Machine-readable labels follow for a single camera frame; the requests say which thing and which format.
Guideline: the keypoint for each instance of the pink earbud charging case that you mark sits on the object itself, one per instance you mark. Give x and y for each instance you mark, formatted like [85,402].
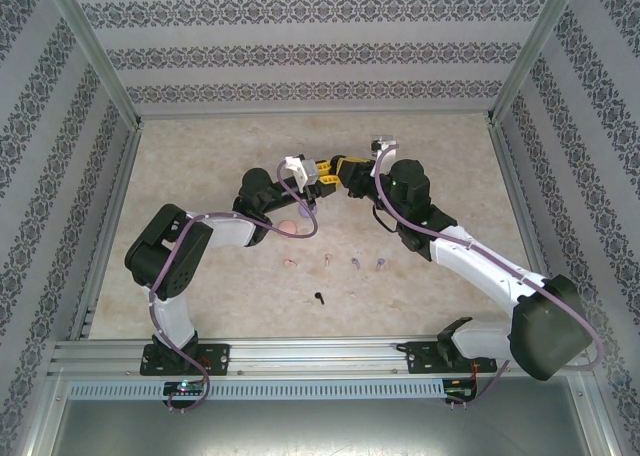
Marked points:
[287,226]

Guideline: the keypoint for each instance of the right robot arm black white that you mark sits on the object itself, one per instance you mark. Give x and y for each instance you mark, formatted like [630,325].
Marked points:
[480,271]

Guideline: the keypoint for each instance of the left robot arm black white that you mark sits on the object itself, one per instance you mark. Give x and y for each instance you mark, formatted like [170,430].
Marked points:
[165,256]

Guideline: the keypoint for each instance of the right control circuit board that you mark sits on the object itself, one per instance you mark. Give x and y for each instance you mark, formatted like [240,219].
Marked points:
[460,391]

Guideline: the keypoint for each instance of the control circuit board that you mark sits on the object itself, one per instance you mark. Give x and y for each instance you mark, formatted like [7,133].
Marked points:
[182,387]
[460,391]

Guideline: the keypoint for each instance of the left control circuit board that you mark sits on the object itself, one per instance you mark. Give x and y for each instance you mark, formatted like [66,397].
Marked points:
[182,387]

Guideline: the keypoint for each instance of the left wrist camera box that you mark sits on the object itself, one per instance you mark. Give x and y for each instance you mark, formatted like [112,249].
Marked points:
[305,168]

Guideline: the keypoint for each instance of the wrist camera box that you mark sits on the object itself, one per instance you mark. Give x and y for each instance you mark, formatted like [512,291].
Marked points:
[305,168]
[382,143]

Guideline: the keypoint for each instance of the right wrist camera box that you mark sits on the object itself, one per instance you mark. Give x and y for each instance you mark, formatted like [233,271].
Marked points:
[382,143]

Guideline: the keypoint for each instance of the aluminium right side rail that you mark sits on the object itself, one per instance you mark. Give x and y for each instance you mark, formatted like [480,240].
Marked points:
[507,171]

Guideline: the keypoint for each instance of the aluminium left side rail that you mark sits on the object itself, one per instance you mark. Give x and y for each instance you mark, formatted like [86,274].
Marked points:
[125,171]

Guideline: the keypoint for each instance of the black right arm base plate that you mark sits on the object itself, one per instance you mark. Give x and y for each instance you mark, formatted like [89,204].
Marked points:
[420,358]

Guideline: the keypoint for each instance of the aluminium mounting rail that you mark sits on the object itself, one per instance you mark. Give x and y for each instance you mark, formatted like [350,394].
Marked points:
[320,356]

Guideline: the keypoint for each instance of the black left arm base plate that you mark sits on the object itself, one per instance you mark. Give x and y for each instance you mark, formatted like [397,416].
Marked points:
[215,358]

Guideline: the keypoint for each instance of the aluminium right frame post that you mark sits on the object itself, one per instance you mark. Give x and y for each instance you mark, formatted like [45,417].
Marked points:
[535,51]

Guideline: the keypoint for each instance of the aluminium frame post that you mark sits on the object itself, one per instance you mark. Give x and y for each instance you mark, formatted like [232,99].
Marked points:
[535,51]
[90,46]

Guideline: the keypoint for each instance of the aluminium left frame post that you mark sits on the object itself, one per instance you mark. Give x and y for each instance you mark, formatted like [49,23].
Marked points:
[90,46]

